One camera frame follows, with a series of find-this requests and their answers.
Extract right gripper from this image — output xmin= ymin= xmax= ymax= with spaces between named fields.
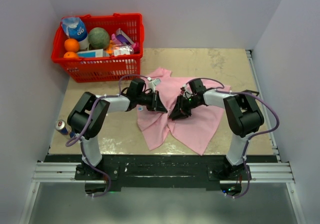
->
xmin=169 ymin=95 xmax=201 ymax=121

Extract small black stand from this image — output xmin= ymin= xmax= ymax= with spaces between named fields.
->
xmin=243 ymin=90 xmax=260 ymax=96

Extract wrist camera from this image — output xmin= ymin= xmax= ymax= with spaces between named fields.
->
xmin=180 ymin=84 xmax=192 ymax=98
xmin=147 ymin=77 xmax=161 ymax=92

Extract orange fruit lower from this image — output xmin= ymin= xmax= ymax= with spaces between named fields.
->
xmin=63 ymin=51 xmax=78 ymax=59

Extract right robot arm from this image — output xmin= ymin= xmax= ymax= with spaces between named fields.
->
xmin=169 ymin=78 xmax=264 ymax=180

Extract energy drink can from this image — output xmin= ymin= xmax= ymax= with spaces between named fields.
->
xmin=55 ymin=120 xmax=75 ymax=139

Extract white blue carton box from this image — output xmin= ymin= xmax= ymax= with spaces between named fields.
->
xmin=77 ymin=49 xmax=109 ymax=58

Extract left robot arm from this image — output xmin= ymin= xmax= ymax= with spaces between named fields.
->
xmin=66 ymin=77 xmax=167 ymax=180

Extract blue white plastic bag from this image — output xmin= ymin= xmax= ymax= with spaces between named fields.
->
xmin=60 ymin=17 xmax=89 ymax=50

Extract orange fruit upper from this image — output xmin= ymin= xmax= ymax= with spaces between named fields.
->
xmin=64 ymin=39 xmax=80 ymax=53

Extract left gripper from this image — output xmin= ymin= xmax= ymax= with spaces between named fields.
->
xmin=136 ymin=91 xmax=167 ymax=114

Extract pink white snack packet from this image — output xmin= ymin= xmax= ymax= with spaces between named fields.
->
xmin=108 ymin=43 xmax=141 ymax=57

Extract black metal base frame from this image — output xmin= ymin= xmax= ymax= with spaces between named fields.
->
xmin=42 ymin=155 xmax=278 ymax=197

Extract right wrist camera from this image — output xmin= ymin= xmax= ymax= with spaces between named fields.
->
xmin=180 ymin=84 xmax=192 ymax=98

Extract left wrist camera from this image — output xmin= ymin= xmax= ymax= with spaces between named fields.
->
xmin=147 ymin=77 xmax=161 ymax=92

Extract purple white box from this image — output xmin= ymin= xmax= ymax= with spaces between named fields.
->
xmin=111 ymin=28 xmax=134 ymax=45

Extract pink garment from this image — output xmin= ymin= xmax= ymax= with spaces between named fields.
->
xmin=137 ymin=68 xmax=224 ymax=155

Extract aluminium rail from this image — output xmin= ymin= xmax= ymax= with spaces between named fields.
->
xmin=31 ymin=162 xmax=295 ymax=184

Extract orange fruit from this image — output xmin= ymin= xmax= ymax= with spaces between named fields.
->
xmin=64 ymin=39 xmax=80 ymax=53
xmin=63 ymin=51 xmax=78 ymax=59

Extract green melon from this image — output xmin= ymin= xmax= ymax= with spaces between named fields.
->
xmin=88 ymin=27 xmax=110 ymax=49

